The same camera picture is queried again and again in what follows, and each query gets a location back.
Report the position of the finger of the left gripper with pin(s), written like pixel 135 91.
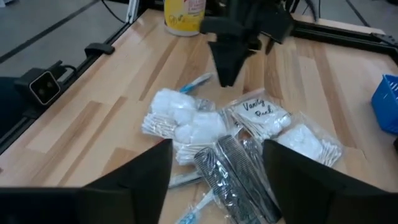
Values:
pixel 241 53
pixel 224 59

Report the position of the printed vanity pack bag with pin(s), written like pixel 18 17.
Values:
pixel 258 115

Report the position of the bagged blue toothbrush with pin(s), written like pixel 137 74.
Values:
pixel 196 82
pixel 196 207

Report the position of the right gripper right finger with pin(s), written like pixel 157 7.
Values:
pixel 311 193

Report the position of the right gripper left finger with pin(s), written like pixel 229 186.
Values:
pixel 140 193

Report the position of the table-level camera box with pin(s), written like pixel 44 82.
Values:
pixel 43 87

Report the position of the bagged black comb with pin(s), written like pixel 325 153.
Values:
pixel 252 155
pixel 224 183
pixel 248 174

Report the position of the blue plastic bin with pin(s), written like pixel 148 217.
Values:
pixel 387 105

